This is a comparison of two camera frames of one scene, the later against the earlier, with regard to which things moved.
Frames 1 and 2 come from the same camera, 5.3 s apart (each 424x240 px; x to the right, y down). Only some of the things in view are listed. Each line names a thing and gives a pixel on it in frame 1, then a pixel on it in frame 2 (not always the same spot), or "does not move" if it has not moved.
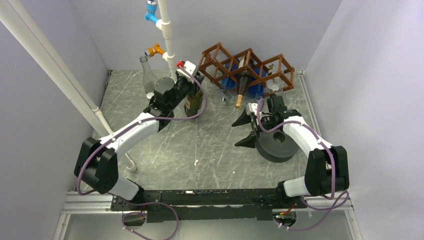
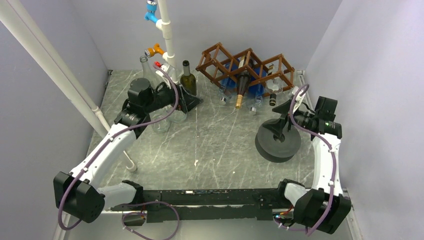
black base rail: x=193 y=205 does not move
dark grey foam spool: x=276 y=146 does not move
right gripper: x=249 y=141 to x=277 y=127
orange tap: x=150 y=52 does not move
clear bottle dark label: x=150 y=79 does not move
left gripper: x=194 y=86 to x=186 y=101
